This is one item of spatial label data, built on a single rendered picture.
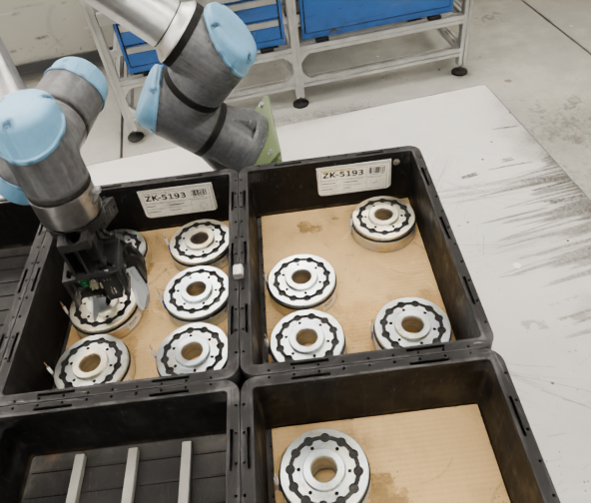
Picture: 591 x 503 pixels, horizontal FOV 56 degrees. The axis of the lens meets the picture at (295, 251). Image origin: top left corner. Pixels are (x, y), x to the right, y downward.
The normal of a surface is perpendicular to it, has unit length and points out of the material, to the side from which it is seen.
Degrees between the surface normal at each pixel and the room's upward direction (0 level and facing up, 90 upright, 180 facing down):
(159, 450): 0
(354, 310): 0
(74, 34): 90
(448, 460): 0
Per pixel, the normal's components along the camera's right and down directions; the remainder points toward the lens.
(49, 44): 0.20, 0.69
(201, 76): -0.07, 0.74
